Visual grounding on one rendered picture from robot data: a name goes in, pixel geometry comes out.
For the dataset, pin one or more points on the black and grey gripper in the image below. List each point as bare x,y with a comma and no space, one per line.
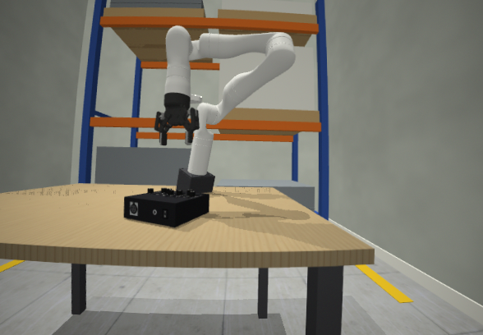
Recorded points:
177,108

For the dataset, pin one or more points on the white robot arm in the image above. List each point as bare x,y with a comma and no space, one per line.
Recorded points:
280,56

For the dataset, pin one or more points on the black lighting desk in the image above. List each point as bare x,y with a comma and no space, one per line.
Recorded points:
165,208

